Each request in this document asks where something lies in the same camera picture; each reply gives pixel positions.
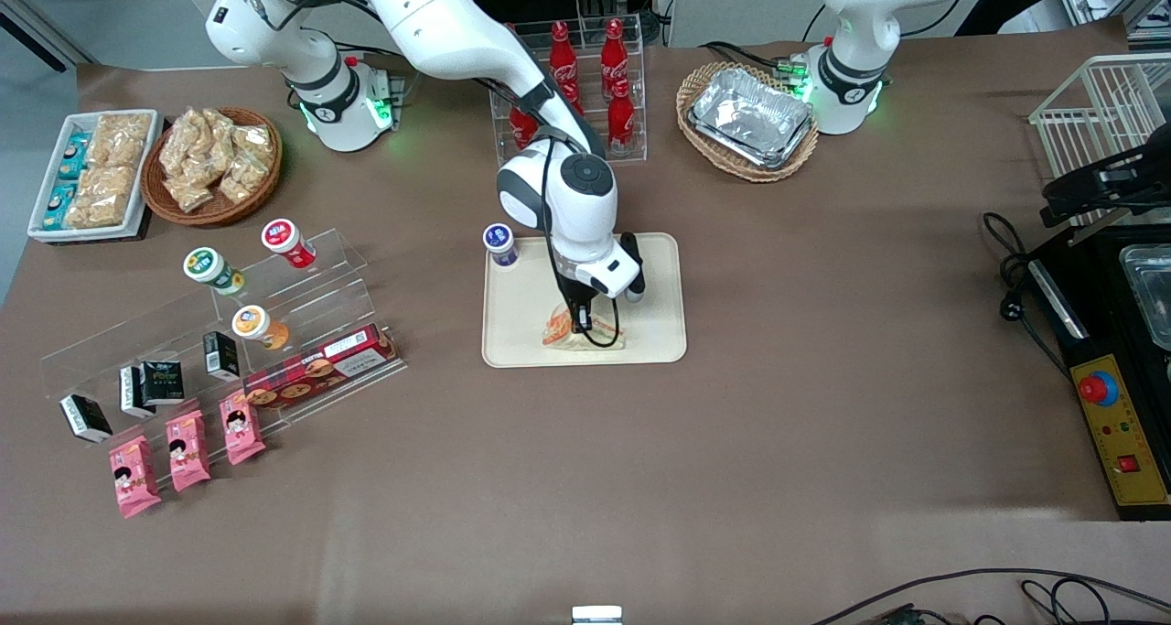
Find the grey connector with cable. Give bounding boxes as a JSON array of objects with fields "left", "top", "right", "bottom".
[{"left": 348, "top": 51, "right": 424, "bottom": 106}]

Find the pink snack packet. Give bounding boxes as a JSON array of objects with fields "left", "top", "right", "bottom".
[
  {"left": 109, "top": 436, "right": 162, "bottom": 519},
  {"left": 220, "top": 390, "right": 267, "bottom": 466},
  {"left": 165, "top": 410, "right": 212, "bottom": 492}
]

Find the black machine yellow control panel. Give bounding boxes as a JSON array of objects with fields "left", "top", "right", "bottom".
[{"left": 1025, "top": 222, "right": 1171, "bottom": 523}]

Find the light tan wicker basket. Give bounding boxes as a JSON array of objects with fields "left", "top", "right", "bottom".
[{"left": 676, "top": 61, "right": 821, "bottom": 183}]

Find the white wire basket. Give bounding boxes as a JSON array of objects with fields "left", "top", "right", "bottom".
[{"left": 1029, "top": 53, "right": 1171, "bottom": 229}]

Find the orange lid drink bottle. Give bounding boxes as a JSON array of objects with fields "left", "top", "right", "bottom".
[{"left": 231, "top": 305, "right": 291, "bottom": 351}]

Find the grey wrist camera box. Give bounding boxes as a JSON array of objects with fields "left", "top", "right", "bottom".
[{"left": 560, "top": 232, "right": 647, "bottom": 304}]

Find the black arm base cable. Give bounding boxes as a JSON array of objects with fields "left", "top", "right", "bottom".
[{"left": 700, "top": 39, "right": 829, "bottom": 82}]

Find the grey metal frame bar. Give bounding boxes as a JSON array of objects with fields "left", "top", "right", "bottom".
[{"left": 0, "top": 0, "right": 92, "bottom": 73}]

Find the brown table covering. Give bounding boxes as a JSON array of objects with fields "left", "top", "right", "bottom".
[{"left": 0, "top": 16, "right": 1171, "bottom": 625}]

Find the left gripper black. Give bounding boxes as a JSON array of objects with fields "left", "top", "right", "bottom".
[{"left": 1042, "top": 145, "right": 1171, "bottom": 229}]

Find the beige cracker pack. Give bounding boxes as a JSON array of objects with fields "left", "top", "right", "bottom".
[
  {"left": 90, "top": 113, "right": 153, "bottom": 168},
  {"left": 69, "top": 166, "right": 136, "bottom": 228}
]

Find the white rectangular dish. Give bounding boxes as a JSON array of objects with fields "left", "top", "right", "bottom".
[{"left": 27, "top": 110, "right": 166, "bottom": 243}]

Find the red lid drink bottle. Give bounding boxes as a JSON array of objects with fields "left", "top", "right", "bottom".
[{"left": 262, "top": 219, "right": 317, "bottom": 270}]

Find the purple lid drink bottle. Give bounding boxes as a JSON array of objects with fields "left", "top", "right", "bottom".
[{"left": 483, "top": 223, "right": 521, "bottom": 269}]

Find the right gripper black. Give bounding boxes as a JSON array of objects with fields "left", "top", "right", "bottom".
[{"left": 552, "top": 261, "right": 598, "bottom": 336}]

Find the cream plastic tray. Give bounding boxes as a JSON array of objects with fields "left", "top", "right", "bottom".
[{"left": 481, "top": 232, "right": 688, "bottom": 369}]

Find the green lid drink bottle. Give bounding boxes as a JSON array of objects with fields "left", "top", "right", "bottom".
[{"left": 183, "top": 247, "right": 246, "bottom": 296}]

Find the clear acrylic tiered shelf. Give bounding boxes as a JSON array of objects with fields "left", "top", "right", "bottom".
[{"left": 39, "top": 229, "right": 409, "bottom": 494}]

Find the aluminium foil tray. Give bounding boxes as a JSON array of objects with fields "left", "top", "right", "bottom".
[{"left": 687, "top": 67, "right": 815, "bottom": 170}]

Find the small black drink carton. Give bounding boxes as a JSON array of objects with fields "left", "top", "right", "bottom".
[
  {"left": 140, "top": 361, "right": 186, "bottom": 405},
  {"left": 59, "top": 393, "right": 113, "bottom": 445},
  {"left": 202, "top": 331, "right": 242, "bottom": 382},
  {"left": 119, "top": 366, "right": 156, "bottom": 419}
]

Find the dark brown wicker basket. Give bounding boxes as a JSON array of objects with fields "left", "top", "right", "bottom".
[{"left": 141, "top": 107, "right": 284, "bottom": 228}]

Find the red cookie box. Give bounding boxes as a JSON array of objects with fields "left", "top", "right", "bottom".
[{"left": 242, "top": 324, "right": 402, "bottom": 412}]

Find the steel rectangular container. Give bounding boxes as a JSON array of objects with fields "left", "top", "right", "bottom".
[{"left": 1118, "top": 243, "right": 1171, "bottom": 351}]

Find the clear acrylic bottle rack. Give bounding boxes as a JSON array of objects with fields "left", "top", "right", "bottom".
[{"left": 484, "top": 16, "right": 648, "bottom": 171}]

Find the long black cable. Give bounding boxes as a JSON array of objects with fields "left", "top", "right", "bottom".
[{"left": 810, "top": 567, "right": 1171, "bottom": 625}]

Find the clear bag of snacks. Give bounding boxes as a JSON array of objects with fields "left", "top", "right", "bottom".
[
  {"left": 220, "top": 154, "right": 268, "bottom": 205},
  {"left": 234, "top": 124, "right": 274, "bottom": 164},
  {"left": 160, "top": 113, "right": 207, "bottom": 178},
  {"left": 165, "top": 173, "right": 217, "bottom": 213},
  {"left": 190, "top": 108, "right": 239, "bottom": 164}
]

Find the triangular sandwich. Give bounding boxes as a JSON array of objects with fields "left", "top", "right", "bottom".
[{"left": 540, "top": 300, "right": 628, "bottom": 352}]

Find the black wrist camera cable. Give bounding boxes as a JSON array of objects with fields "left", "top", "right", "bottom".
[{"left": 538, "top": 131, "right": 625, "bottom": 350}]

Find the black power cable with plug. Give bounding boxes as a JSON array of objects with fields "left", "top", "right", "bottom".
[{"left": 982, "top": 211, "right": 1073, "bottom": 381}]

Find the looped black cable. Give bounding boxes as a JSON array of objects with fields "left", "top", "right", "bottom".
[{"left": 1020, "top": 577, "right": 1113, "bottom": 625}]

